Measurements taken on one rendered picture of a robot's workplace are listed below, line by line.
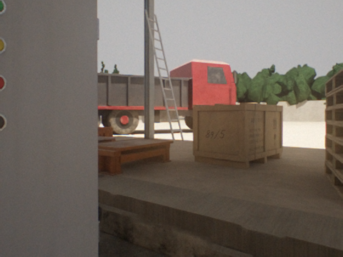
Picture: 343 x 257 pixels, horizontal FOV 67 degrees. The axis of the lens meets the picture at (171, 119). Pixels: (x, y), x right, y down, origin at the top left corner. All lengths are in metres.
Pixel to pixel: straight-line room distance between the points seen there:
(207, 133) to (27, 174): 3.12
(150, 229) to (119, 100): 7.16
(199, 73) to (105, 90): 3.59
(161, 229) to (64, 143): 1.55
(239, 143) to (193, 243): 1.67
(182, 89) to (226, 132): 6.37
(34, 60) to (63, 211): 0.28
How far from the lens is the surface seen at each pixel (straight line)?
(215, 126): 3.42
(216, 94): 10.30
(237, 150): 3.27
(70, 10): 0.56
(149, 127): 7.13
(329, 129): 3.24
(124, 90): 8.96
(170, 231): 1.96
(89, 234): 0.60
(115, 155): 2.89
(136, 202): 2.11
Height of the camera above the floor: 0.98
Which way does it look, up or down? 1 degrees down
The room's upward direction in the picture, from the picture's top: straight up
